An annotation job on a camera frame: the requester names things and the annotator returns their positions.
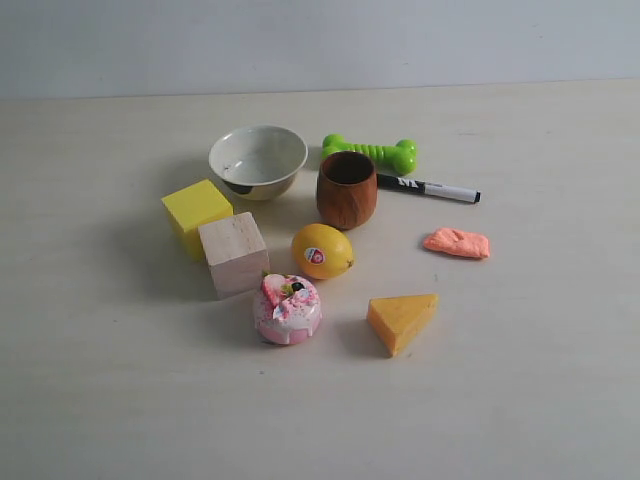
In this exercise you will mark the yellow cheese wedge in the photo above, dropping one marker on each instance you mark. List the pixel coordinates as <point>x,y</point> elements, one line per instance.
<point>398,320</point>

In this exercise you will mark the light wooden cube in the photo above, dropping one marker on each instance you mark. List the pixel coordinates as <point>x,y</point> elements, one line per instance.
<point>236,254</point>

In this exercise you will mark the orange crumpled cloth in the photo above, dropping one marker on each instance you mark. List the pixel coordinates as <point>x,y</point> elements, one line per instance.
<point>456,242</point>

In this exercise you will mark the yellow lemon with sticker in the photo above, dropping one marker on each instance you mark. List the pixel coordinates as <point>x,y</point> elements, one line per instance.
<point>322,252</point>

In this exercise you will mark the green toy bone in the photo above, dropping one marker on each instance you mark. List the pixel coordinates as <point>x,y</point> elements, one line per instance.
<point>400,158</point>

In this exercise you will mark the yellow foam cube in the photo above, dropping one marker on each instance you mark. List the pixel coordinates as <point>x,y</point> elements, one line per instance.
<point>189,208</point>

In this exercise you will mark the pink toy cake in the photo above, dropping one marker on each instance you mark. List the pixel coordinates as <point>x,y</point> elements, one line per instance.
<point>286,309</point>

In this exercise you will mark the brown wooden cup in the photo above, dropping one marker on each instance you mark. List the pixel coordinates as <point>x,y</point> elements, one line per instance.
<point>346,192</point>

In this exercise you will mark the black and white marker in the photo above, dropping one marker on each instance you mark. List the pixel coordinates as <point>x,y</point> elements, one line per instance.
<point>423,188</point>

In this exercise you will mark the metal bowl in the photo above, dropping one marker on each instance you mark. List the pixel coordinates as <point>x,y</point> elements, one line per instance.
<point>260,162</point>

